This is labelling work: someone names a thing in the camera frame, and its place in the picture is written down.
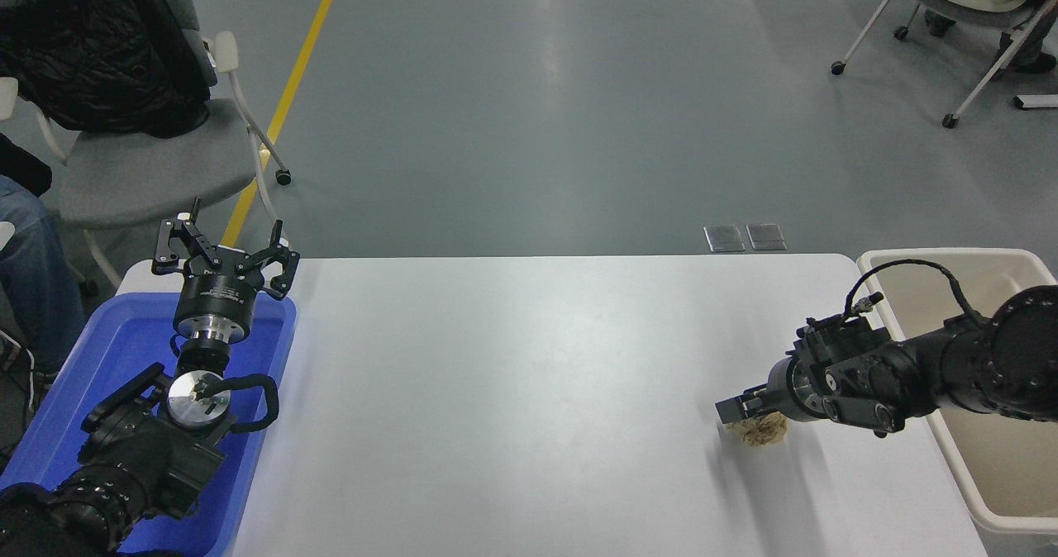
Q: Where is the white-framed wheeled chair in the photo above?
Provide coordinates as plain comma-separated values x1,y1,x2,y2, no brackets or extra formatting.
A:
831,0,1058,129

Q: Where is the grey chair with white frame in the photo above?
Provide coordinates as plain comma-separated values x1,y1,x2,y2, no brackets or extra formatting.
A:
33,0,294,289

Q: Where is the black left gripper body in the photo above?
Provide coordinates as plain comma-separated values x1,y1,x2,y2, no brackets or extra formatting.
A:
175,247,268,328

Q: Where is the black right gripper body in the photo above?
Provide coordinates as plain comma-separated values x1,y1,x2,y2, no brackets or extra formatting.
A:
765,357,804,420

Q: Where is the large pale bin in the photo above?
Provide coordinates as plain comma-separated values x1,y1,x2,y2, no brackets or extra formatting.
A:
856,248,1058,535

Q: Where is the tan paper ball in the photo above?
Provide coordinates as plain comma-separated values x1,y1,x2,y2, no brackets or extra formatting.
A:
726,411,789,450

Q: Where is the blue plastic tray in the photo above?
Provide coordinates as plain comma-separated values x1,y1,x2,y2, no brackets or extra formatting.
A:
0,293,297,557

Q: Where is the black jacket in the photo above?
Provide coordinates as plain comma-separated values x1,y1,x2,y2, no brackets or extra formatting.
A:
0,0,214,138

